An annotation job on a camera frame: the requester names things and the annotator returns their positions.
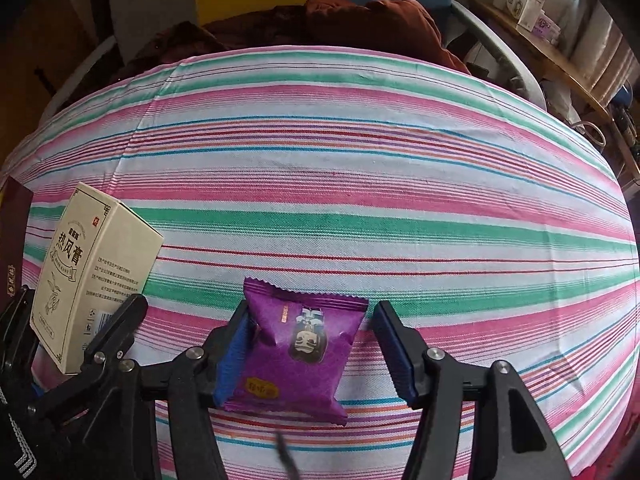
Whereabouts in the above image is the striped tablecloth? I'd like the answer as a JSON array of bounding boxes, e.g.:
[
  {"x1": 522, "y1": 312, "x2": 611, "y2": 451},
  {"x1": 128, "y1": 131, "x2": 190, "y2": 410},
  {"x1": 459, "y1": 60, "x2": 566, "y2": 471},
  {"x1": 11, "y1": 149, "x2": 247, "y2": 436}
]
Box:
[{"x1": 0, "y1": 45, "x2": 640, "y2": 480}]

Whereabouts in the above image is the purple snack packet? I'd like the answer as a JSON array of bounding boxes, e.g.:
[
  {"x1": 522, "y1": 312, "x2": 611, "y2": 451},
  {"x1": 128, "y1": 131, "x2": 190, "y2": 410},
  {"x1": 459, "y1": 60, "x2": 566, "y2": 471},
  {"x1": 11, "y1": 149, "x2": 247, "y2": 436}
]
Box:
[{"x1": 222, "y1": 276, "x2": 370, "y2": 427}]

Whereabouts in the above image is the beige carton box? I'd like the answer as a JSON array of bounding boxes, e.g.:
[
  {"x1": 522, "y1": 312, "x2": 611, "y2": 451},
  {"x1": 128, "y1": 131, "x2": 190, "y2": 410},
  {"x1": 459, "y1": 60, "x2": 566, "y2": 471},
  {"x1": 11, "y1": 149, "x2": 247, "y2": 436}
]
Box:
[{"x1": 29, "y1": 181, "x2": 166, "y2": 376}]

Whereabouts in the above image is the wooden wardrobe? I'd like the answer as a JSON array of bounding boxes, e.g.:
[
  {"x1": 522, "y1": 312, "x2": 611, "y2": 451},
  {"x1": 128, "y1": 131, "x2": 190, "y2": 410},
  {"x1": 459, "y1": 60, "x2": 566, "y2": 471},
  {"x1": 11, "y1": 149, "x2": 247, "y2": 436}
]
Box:
[{"x1": 0, "y1": 0, "x2": 116, "y2": 161}]

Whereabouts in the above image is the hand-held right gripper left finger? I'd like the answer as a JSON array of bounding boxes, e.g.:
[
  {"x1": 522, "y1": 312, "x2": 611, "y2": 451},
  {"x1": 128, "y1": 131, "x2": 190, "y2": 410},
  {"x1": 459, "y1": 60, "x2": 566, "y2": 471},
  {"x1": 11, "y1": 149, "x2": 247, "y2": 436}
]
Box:
[{"x1": 112, "y1": 299, "x2": 257, "y2": 480}]

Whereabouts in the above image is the gold tray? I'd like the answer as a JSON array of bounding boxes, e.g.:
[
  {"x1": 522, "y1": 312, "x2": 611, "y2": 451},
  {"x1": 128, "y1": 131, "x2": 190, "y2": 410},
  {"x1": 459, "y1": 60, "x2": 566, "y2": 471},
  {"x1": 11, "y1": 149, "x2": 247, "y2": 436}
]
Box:
[{"x1": 0, "y1": 175, "x2": 35, "y2": 306}]

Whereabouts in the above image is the checked curtain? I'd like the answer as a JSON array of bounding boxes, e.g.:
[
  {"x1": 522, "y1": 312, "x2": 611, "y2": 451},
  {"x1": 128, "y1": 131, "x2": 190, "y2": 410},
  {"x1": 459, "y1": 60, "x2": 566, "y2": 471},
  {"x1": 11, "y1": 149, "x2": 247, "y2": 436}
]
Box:
[{"x1": 565, "y1": 0, "x2": 640, "y2": 106}]

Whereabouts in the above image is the wooden desk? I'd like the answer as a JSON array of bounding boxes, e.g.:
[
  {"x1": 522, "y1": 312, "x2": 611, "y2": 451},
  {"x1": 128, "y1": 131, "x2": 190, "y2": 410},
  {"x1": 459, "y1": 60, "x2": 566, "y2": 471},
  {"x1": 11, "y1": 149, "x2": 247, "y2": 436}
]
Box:
[{"x1": 467, "y1": 0, "x2": 640, "y2": 181}]

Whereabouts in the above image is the dark red blanket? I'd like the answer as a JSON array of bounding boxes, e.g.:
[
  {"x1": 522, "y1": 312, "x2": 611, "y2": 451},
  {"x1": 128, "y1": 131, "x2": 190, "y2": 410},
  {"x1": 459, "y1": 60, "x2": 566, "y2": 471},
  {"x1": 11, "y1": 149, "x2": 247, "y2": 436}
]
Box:
[{"x1": 117, "y1": 0, "x2": 471, "y2": 83}]

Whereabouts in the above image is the small purple box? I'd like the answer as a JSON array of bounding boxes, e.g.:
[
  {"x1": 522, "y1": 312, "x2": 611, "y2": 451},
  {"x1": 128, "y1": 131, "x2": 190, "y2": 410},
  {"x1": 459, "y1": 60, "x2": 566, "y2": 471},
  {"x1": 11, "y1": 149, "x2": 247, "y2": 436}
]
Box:
[{"x1": 531, "y1": 12, "x2": 562, "y2": 46}]

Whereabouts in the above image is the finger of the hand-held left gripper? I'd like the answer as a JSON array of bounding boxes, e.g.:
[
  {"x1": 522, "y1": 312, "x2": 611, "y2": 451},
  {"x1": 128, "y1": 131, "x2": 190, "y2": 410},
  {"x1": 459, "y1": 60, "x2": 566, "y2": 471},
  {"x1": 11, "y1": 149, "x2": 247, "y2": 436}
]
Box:
[
  {"x1": 0, "y1": 285, "x2": 40, "y2": 386},
  {"x1": 27, "y1": 294, "x2": 149, "y2": 421}
]

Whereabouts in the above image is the white carton box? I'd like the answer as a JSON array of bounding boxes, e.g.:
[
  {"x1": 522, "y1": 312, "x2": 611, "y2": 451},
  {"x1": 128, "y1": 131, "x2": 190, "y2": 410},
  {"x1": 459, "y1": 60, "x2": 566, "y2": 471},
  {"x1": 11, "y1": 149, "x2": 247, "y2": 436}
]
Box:
[{"x1": 507, "y1": 0, "x2": 548, "y2": 31}]

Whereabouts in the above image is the person's left forearm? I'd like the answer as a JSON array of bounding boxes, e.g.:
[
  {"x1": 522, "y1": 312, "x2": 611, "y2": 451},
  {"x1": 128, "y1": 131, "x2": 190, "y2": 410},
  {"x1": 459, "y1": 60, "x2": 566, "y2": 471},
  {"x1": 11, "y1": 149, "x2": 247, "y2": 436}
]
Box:
[{"x1": 0, "y1": 395, "x2": 41, "y2": 480}]

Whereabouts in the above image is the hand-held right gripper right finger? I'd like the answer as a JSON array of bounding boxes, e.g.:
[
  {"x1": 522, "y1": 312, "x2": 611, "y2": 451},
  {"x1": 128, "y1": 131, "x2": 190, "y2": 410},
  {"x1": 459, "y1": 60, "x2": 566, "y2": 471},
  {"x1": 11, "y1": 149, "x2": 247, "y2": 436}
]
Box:
[{"x1": 371, "y1": 301, "x2": 571, "y2": 480}]

